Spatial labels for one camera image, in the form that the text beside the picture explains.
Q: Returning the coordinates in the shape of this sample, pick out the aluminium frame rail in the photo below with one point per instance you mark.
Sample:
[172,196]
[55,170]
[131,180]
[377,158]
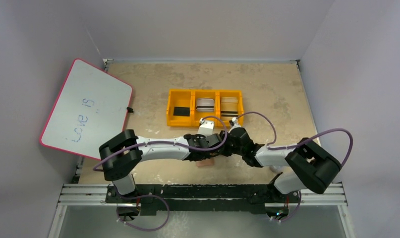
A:
[95,194]

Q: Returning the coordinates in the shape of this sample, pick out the card stack black stripe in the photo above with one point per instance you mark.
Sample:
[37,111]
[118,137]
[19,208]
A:
[229,107]

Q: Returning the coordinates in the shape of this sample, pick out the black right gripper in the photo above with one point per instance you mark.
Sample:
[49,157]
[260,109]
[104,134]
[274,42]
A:
[230,144]

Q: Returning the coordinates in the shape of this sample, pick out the small clear cup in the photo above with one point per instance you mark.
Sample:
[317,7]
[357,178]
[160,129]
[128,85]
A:
[276,169]

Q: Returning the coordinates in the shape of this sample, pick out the pink framed whiteboard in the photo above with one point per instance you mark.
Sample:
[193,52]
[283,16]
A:
[90,109]

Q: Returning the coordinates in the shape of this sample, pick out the yellow right bin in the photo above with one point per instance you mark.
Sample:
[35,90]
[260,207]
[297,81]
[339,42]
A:
[228,93]

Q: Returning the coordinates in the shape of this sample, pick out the yellow bin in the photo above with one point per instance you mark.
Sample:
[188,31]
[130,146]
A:
[179,98]
[228,93]
[196,116]

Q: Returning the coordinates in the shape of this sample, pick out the yellow middle bin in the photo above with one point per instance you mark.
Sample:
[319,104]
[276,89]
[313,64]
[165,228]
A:
[196,116]

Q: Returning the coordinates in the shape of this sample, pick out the yellow left bin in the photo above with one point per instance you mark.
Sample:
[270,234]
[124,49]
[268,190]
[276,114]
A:
[179,98]

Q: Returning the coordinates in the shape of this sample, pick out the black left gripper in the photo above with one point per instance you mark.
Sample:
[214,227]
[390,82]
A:
[214,144]

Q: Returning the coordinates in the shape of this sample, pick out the stack of white cards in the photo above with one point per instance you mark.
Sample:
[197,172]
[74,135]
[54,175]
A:
[205,105]

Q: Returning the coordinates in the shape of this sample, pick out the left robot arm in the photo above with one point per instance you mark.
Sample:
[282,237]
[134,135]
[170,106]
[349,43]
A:
[121,154]

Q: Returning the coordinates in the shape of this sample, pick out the black whiteboard clip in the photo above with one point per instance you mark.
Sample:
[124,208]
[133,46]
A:
[129,109]

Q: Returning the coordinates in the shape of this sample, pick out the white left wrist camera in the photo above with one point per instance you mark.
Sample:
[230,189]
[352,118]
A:
[206,127]

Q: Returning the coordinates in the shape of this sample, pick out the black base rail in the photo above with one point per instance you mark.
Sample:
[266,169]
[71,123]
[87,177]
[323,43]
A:
[252,198]

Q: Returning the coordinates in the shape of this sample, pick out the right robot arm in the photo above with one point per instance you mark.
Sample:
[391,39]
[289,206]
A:
[312,167]

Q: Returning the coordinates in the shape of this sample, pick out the brown leather card holder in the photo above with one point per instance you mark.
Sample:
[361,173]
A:
[205,163]

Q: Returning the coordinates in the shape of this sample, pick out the black card in bin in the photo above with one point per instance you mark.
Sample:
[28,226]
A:
[181,111]

